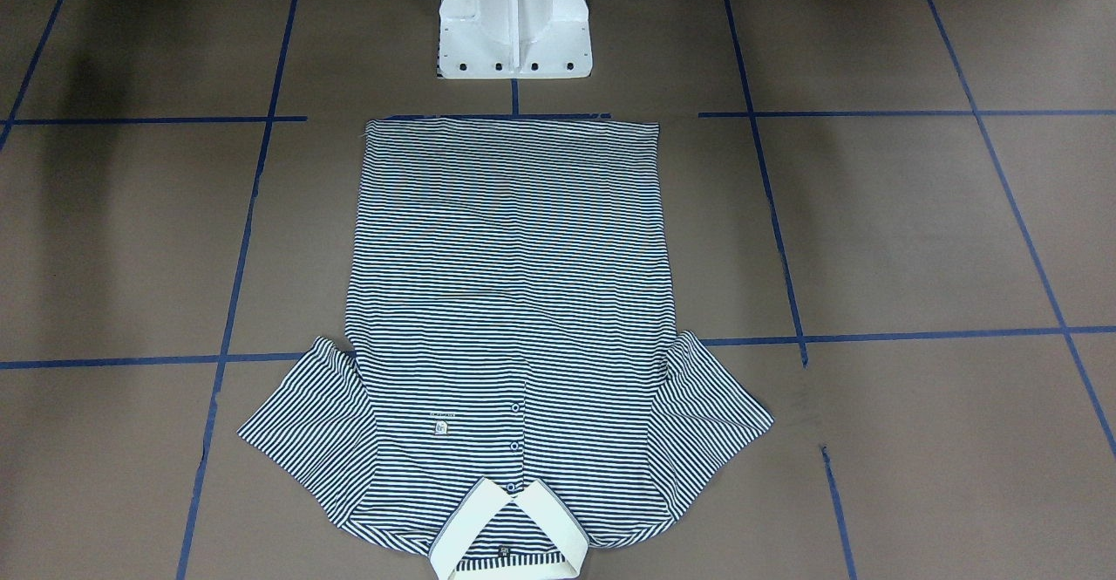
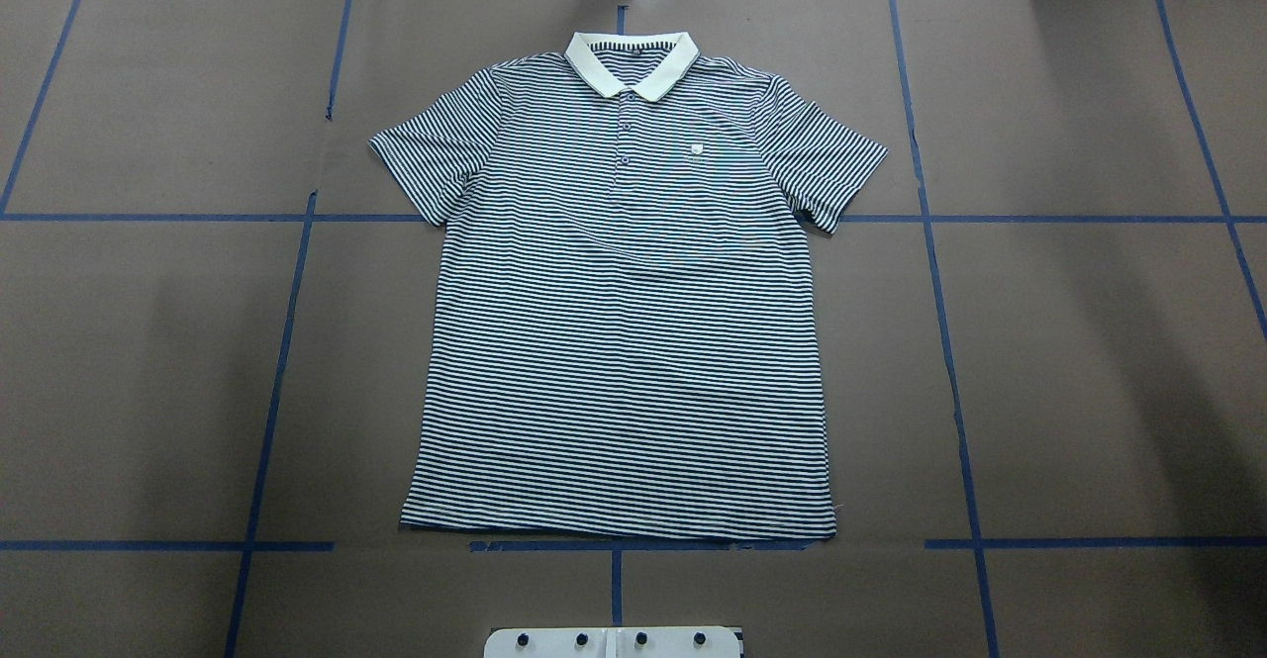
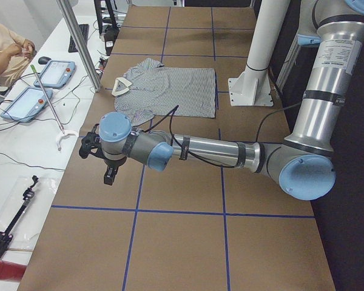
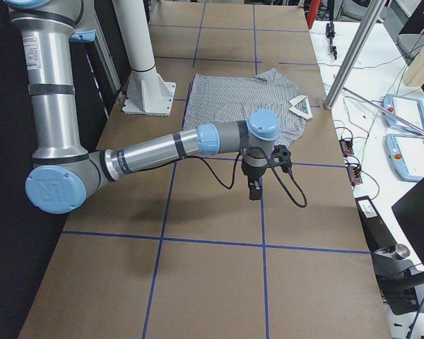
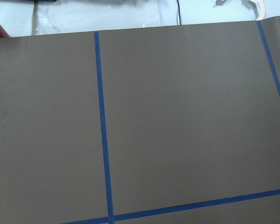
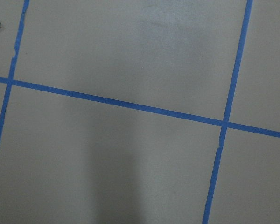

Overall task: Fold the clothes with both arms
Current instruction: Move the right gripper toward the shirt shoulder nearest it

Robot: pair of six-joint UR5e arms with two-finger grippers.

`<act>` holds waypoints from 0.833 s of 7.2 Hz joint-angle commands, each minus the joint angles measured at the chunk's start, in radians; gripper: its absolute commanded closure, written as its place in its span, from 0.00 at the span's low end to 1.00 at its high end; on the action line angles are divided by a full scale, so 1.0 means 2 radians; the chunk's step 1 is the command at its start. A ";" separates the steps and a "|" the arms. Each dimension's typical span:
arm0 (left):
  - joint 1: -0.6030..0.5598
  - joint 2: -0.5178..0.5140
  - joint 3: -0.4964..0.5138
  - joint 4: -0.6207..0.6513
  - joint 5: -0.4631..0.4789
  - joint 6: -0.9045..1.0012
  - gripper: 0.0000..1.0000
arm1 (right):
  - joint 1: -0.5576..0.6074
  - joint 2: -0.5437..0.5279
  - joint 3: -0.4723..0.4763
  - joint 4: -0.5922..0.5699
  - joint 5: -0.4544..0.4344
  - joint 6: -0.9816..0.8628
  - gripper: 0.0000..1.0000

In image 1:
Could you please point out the navy white striped polo shirt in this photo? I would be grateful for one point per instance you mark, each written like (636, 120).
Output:
(517, 391)

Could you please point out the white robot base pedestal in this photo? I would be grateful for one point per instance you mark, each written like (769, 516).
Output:
(514, 39)

